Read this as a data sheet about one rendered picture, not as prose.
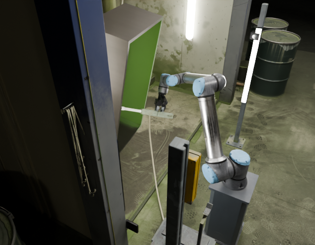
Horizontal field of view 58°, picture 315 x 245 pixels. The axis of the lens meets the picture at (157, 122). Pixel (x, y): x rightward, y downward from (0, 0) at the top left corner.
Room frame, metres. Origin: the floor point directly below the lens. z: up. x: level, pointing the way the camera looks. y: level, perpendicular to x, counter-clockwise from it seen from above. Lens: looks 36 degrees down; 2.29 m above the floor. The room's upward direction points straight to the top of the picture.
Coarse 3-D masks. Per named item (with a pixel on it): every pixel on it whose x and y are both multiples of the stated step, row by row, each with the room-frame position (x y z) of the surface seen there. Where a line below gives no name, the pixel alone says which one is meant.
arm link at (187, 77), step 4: (184, 72) 2.23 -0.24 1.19; (188, 72) 2.23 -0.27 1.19; (180, 76) 2.18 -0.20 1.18; (184, 76) 2.15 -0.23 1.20; (188, 76) 2.09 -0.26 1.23; (192, 76) 2.04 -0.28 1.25; (196, 76) 1.99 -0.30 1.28; (200, 76) 1.93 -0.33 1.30; (204, 76) 1.89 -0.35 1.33; (216, 76) 1.71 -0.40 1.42; (220, 76) 1.72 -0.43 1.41; (180, 80) 2.16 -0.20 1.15; (184, 80) 2.13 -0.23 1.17; (188, 80) 2.07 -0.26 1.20; (192, 80) 2.01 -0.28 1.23; (220, 80) 1.68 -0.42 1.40; (224, 80) 1.71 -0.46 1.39; (220, 84) 1.67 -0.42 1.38; (224, 84) 1.70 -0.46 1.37; (220, 88) 1.67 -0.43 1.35
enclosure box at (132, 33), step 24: (120, 24) 2.02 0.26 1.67; (144, 24) 2.10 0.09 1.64; (120, 48) 1.81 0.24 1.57; (144, 48) 2.41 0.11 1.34; (120, 72) 1.82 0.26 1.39; (144, 72) 2.41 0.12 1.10; (120, 96) 1.83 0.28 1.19; (144, 96) 2.42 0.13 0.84; (120, 120) 2.47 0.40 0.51; (120, 144) 2.12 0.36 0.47
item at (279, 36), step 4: (264, 32) 4.24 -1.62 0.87; (268, 32) 4.25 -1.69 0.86; (272, 32) 4.25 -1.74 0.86; (276, 32) 4.25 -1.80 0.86; (280, 32) 4.26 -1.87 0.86; (284, 32) 4.24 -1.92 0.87; (264, 36) 4.07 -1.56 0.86; (268, 36) 4.07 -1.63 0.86; (272, 36) 4.07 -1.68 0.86; (276, 36) 4.07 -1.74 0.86; (280, 36) 4.07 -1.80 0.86; (284, 36) 4.07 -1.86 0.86; (288, 36) 4.07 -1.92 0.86; (292, 36) 4.07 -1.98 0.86; (296, 36) 4.05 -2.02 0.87; (272, 40) 3.91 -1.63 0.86; (276, 40) 3.91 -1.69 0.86; (280, 40) 3.91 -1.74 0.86; (284, 40) 3.90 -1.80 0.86; (288, 40) 3.91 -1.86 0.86; (292, 40) 3.91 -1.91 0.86; (296, 40) 3.90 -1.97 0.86
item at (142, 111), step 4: (124, 108) 1.98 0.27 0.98; (128, 108) 1.99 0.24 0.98; (132, 108) 2.01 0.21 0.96; (140, 108) 2.05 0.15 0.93; (140, 112) 2.02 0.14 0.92; (144, 112) 2.01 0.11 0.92; (148, 112) 2.02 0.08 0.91; (152, 112) 2.04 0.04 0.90; (156, 112) 2.05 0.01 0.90; (160, 112) 2.06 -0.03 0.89; (164, 112) 2.08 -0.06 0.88; (160, 116) 2.05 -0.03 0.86; (164, 116) 2.06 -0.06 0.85; (168, 116) 2.07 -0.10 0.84; (172, 116) 2.08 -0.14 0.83
